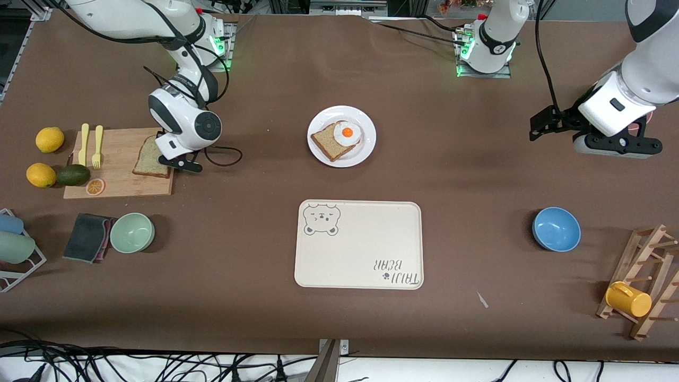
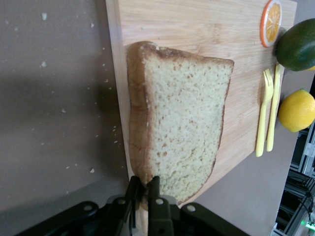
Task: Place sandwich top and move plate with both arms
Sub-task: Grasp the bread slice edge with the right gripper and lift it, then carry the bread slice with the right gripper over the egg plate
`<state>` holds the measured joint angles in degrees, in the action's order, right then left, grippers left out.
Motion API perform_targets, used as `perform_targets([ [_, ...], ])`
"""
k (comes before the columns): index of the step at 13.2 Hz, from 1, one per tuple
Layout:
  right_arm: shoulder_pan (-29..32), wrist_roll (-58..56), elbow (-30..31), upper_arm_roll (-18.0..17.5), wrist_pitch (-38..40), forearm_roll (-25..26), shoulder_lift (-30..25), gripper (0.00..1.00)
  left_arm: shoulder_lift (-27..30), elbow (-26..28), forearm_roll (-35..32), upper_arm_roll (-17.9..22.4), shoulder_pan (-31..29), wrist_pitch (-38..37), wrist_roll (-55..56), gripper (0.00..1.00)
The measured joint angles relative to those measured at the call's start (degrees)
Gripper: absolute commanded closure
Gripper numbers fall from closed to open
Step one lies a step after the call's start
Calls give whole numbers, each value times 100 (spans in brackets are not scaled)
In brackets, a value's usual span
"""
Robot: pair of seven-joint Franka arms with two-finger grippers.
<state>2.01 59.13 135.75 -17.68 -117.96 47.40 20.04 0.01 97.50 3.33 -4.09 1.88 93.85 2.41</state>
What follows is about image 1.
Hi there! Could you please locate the brown bread slice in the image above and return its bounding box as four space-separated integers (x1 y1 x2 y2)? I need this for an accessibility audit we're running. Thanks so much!
311 121 364 162
132 135 172 179

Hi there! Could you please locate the toy fried egg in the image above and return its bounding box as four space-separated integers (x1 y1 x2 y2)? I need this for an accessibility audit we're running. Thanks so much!
334 121 362 147

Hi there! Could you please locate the white round plate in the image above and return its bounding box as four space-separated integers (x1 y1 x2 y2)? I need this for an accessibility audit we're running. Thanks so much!
307 106 377 168

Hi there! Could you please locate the pink bowl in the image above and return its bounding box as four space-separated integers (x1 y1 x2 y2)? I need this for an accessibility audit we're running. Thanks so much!
634 109 658 133

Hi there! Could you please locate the wooden cutting board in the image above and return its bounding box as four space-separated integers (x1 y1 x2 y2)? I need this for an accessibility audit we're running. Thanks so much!
63 127 176 199

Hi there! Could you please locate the yellow plastic fork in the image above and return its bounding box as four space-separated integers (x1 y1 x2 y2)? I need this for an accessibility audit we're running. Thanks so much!
92 125 104 170

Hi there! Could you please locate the yellow plastic knife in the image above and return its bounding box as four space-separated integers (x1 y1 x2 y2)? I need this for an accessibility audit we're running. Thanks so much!
78 123 90 167

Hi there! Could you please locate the pale green bowl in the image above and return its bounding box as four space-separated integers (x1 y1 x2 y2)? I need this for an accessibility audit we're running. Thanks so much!
110 213 155 254

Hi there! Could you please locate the dark green avocado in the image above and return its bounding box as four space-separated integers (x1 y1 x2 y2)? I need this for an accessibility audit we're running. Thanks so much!
56 164 91 187

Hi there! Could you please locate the blue bowl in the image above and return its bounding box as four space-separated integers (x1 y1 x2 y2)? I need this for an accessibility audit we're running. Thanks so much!
532 207 581 252

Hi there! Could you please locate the pink cloth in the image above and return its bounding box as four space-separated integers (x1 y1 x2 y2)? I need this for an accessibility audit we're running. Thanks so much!
95 218 117 262

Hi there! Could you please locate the yellow lemon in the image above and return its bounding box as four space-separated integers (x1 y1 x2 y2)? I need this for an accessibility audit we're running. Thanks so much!
36 127 65 153
27 163 57 188

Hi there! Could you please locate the dark grey cloth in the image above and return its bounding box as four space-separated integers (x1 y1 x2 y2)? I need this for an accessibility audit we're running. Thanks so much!
63 213 112 263

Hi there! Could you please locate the wooden mug rack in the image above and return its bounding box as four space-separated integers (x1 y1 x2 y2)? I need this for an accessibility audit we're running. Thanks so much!
597 224 679 341

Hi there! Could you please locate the pale green cup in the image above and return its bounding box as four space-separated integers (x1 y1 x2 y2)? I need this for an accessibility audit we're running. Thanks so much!
0 232 36 264

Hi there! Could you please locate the yellow mug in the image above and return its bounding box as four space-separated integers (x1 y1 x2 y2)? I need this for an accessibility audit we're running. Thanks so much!
606 281 652 318

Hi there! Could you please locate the cream tray with bear print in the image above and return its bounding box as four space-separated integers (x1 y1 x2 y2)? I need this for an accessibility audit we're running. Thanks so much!
294 199 424 290

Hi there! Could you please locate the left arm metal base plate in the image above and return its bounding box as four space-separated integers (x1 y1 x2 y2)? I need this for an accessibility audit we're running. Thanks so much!
454 27 512 79

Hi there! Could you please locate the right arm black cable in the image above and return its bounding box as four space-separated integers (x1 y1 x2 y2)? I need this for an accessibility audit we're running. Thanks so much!
143 0 243 166

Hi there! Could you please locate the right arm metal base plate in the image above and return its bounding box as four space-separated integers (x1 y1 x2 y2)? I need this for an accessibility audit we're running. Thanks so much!
204 21 237 72

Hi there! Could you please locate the black cable to arm base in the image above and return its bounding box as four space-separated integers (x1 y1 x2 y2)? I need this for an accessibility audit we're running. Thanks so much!
369 20 465 47

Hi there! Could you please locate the white wire rack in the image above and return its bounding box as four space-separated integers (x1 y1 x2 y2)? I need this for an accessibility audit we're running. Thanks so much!
0 209 47 293

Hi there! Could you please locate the aluminium table edge rail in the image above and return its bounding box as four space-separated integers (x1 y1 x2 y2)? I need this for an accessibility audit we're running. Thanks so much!
0 8 54 104

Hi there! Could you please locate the aluminium profile frame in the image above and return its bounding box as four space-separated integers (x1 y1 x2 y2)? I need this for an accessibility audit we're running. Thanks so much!
309 0 390 18

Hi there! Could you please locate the black floor cable tangle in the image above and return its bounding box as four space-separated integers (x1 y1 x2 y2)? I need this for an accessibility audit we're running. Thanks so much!
0 329 319 382

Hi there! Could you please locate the metal table edge bracket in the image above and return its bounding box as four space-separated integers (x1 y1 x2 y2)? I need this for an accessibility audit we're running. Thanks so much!
318 338 350 382

